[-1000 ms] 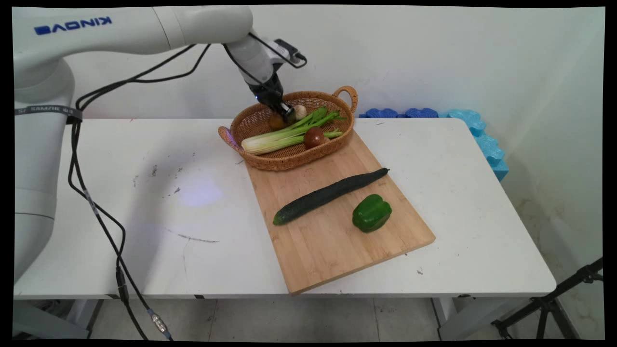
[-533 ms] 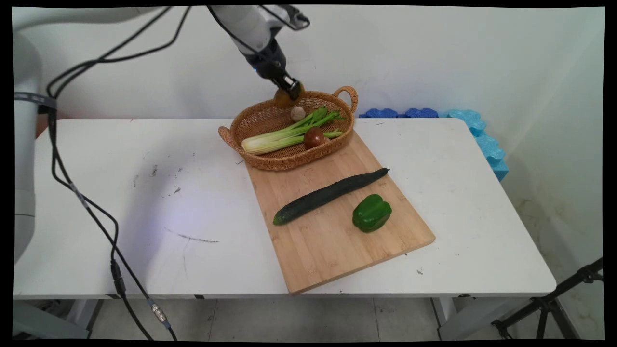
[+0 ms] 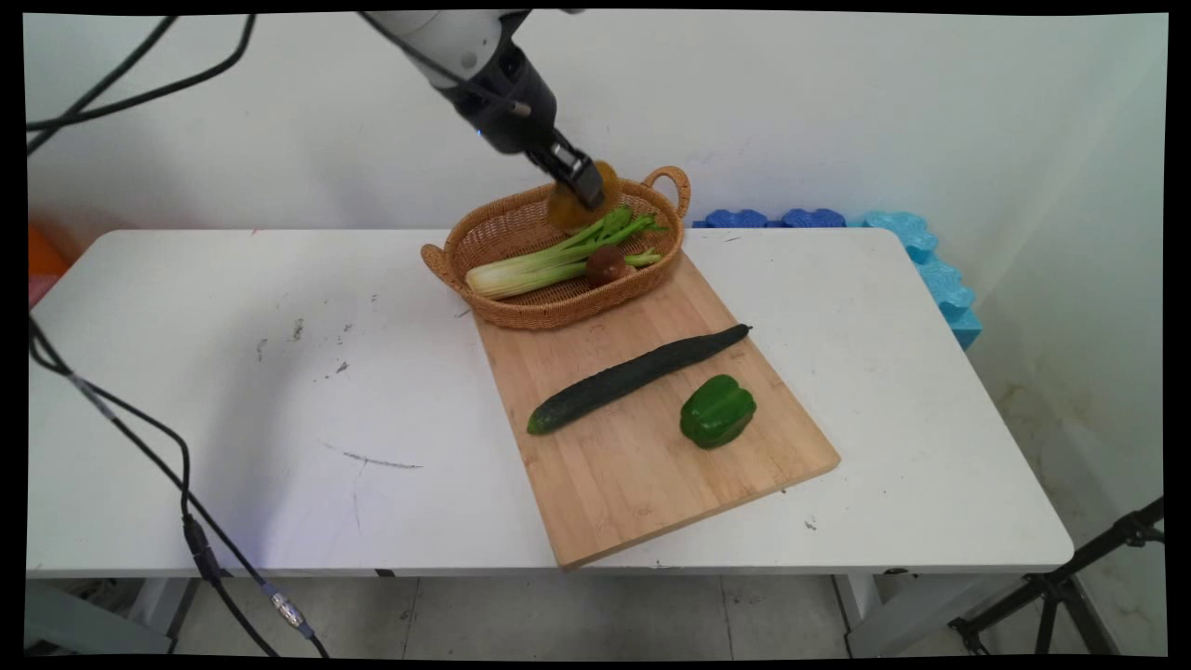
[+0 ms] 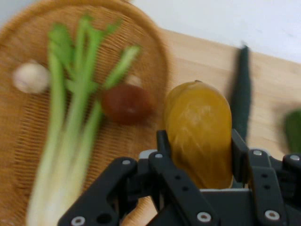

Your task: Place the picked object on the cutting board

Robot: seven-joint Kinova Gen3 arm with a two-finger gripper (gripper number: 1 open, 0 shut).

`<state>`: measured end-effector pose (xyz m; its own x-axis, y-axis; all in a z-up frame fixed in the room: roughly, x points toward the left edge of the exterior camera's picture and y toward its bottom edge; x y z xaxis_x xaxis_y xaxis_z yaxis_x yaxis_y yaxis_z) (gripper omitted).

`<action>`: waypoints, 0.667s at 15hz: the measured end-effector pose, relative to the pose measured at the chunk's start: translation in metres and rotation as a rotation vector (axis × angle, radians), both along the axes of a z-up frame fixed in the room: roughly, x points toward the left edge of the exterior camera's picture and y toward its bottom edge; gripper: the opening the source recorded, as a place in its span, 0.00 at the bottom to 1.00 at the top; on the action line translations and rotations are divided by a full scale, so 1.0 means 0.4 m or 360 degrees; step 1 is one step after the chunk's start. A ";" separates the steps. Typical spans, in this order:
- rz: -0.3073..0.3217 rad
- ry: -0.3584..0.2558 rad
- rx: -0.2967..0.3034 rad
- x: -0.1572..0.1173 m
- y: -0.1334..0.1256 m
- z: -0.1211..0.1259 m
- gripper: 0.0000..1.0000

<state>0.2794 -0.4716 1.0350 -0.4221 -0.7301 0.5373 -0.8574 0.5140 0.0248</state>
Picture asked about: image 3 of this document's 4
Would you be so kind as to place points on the brown mushroom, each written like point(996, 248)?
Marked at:
point(606, 266)

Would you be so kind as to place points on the white table leg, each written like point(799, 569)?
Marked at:
point(884, 614)
point(102, 614)

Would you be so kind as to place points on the yellow brown potato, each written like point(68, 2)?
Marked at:
point(568, 214)

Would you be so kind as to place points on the wooden cutting board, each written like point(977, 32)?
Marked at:
point(633, 484)

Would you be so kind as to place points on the green bell pepper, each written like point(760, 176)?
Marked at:
point(716, 414)

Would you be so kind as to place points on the black tripod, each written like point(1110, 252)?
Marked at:
point(1061, 586)

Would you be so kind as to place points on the green celery stalk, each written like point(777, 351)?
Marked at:
point(540, 268)

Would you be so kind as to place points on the orange box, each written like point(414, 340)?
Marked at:
point(45, 253)

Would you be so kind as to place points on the light blue foam mat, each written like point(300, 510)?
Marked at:
point(940, 279)

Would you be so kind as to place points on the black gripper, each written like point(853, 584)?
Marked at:
point(507, 107)

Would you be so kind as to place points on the woven wicker basket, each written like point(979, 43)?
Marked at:
point(558, 307)

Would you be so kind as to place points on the dark green cucumber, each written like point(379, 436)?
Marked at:
point(623, 377)

